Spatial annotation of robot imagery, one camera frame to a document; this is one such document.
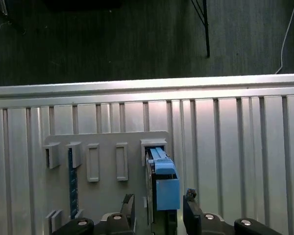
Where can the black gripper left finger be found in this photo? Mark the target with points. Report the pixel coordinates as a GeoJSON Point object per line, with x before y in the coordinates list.
{"type": "Point", "coordinates": [128, 208]}

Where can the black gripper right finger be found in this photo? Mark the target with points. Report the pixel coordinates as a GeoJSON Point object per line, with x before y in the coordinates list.
{"type": "Point", "coordinates": [192, 215]}

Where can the hard disk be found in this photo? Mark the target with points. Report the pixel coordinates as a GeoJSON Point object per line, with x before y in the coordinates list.
{"type": "Point", "coordinates": [167, 193]}

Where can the grey parts rack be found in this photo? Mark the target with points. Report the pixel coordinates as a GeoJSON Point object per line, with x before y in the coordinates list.
{"type": "Point", "coordinates": [107, 195]}

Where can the RAM stick in rack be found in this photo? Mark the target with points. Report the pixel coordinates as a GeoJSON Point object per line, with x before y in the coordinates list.
{"type": "Point", "coordinates": [72, 183]}

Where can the black stand leg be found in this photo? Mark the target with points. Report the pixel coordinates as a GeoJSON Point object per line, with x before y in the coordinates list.
{"type": "Point", "coordinates": [207, 36]}

